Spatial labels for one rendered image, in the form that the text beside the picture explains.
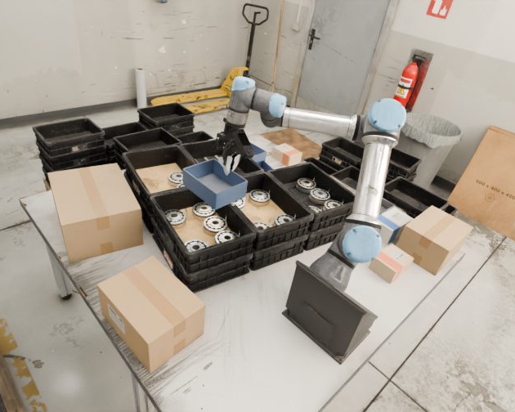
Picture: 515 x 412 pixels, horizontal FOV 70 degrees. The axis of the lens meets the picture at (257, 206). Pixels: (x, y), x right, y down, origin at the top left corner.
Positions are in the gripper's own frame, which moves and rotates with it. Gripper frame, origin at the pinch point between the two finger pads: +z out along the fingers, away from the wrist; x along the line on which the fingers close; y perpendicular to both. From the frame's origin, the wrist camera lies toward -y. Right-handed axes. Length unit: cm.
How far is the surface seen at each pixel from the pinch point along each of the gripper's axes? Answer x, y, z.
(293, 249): -29.5, -20.6, 33.7
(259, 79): -309, 299, 49
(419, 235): -76, -54, 17
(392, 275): -55, -57, 31
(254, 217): -21.1, -0.3, 26.7
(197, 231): 6.1, 5.5, 30.1
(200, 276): 17.3, -14.1, 34.7
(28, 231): 37, 149, 117
